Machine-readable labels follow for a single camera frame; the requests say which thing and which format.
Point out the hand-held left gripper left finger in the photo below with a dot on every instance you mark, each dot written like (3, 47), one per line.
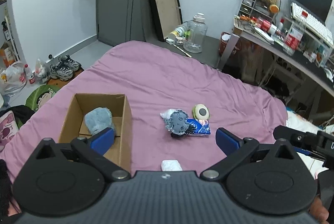
(103, 139)

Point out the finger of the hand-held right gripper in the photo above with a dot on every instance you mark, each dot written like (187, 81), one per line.
(300, 136)

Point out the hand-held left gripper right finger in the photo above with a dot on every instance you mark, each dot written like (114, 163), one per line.
(226, 140)

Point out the brown cardboard box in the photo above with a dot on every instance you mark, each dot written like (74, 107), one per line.
(122, 140)

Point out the fluffy blue-grey plush toy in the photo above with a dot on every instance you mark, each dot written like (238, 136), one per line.
(97, 119)

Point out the blue tissue packet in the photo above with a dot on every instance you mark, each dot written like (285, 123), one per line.
(202, 128)

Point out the round watermelon plush toy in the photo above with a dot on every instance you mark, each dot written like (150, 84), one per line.
(201, 111)

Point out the black lace cloth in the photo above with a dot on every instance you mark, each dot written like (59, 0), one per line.
(182, 132)

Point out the frayed denim face doll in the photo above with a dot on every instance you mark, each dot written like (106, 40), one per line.
(177, 121)

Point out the white tissue packet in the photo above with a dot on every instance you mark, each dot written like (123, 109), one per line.
(171, 166)

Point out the person's right hand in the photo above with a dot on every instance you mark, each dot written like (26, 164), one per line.
(318, 211)

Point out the brown door mat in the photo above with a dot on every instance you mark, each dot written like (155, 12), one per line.
(56, 82)

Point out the green cartoon floor mat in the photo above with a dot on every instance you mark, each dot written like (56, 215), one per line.
(41, 97)

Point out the pink bed sheet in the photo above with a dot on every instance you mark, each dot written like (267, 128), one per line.
(182, 77)

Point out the grey sneaker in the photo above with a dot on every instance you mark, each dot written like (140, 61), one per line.
(61, 71)
(70, 62)

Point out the white desk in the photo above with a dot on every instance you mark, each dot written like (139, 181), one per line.
(294, 57)

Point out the clear plastic trash bag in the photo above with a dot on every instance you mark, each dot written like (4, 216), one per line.
(41, 71)

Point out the dark grey side table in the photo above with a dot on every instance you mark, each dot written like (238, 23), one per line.
(208, 49)

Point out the pink cartoon pillow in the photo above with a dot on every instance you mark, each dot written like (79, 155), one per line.
(7, 130)

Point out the red jar white lid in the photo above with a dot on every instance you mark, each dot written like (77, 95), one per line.
(224, 42)

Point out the small water bottle red label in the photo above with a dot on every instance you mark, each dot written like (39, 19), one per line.
(29, 74)

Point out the thin wooden stick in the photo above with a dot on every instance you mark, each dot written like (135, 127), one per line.
(184, 51)

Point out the clear bottle red label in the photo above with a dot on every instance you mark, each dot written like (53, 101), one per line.
(294, 36)

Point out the person's dark fuzzy clothing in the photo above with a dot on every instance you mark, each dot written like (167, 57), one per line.
(4, 179)

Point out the white plastic shopping bag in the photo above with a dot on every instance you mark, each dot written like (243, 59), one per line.
(13, 80)

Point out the large clear plastic jar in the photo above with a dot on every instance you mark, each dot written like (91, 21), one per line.
(195, 34)

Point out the small printed box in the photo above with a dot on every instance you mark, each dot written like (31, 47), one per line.
(179, 40)

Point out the stack of papers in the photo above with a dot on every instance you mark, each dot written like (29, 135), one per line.
(257, 31)

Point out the white keyboard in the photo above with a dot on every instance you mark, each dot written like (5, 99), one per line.
(311, 23)

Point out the small white box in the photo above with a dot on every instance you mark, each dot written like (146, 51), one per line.
(170, 40)

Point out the red can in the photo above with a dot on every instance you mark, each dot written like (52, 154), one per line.
(265, 24)

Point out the white yellow supplement bottle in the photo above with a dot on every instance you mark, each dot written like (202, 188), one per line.
(177, 31)

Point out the orange cardboard carton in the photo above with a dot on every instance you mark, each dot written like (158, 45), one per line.
(6, 54)

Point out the white shelf rack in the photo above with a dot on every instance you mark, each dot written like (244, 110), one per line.
(11, 38)

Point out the small drawer organizer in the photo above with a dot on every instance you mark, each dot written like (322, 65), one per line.
(251, 4)

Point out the black spray bottle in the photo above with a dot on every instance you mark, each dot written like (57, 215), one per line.
(4, 31)

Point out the black framed board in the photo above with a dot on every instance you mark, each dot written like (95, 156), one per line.
(167, 4)

